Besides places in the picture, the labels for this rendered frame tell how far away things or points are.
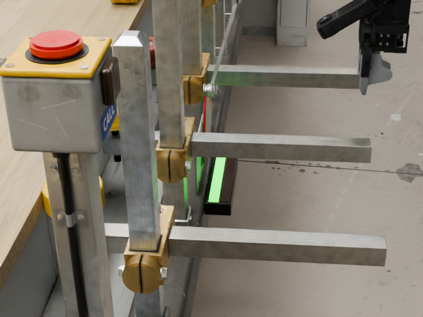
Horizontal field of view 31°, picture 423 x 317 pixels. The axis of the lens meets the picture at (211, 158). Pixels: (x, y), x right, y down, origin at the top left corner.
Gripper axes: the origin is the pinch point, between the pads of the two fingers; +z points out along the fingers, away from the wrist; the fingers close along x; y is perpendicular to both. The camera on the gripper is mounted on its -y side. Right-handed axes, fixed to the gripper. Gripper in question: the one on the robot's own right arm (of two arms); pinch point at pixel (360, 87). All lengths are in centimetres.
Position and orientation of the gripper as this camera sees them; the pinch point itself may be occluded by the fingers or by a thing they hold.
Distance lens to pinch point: 146.6
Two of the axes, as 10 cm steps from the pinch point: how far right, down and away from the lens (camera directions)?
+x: 1.0, -5.0, 8.6
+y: 9.9, 0.4, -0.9
